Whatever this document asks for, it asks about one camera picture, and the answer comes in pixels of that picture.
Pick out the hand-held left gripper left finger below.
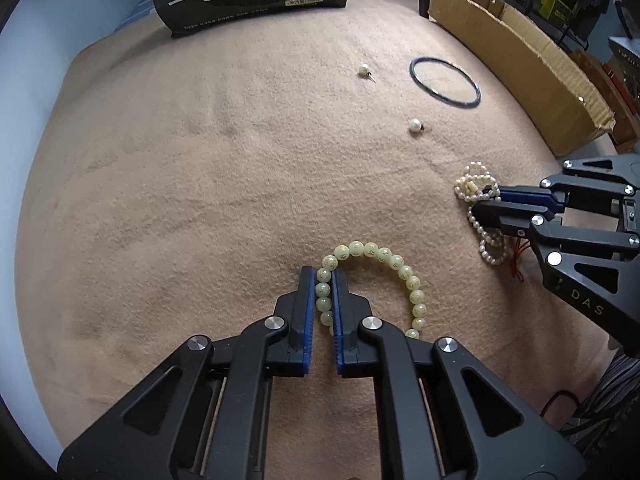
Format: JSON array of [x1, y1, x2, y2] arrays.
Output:
[[57, 266, 317, 480]]

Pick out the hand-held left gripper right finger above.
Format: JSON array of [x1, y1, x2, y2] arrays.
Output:
[[331, 269, 586, 480]]

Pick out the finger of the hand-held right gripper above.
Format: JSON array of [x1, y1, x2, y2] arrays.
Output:
[[480, 156, 640, 234], [472, 201, 640, 356]]

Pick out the white pearl necklace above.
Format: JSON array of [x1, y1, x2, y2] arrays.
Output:
[[454, 161, 507, 266]]

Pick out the yellow bead bracelet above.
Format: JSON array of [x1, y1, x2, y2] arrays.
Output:
[[314, 241, 428, 341]]

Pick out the brown cardboard box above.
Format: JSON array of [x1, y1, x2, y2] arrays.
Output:
[[428, 0, 617, 157]]

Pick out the tan fleece blanket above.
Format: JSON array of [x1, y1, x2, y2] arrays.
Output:
[[15, 0, 631, 480]]

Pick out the dark thin bangle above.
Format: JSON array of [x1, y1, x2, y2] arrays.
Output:
[[409, 56, 482, 109]]

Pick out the yellow green box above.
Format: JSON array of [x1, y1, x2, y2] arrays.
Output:
[[537, 0, 574, 22]]

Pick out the striped grey cloth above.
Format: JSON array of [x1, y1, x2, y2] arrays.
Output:
[[565, 350, 640, 461]]

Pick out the red string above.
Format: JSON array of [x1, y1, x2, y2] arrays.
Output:
[[507, 237, 534, 282]]

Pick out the dark red cable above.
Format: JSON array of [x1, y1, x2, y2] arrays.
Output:
[[542, 390, 583, 431]]

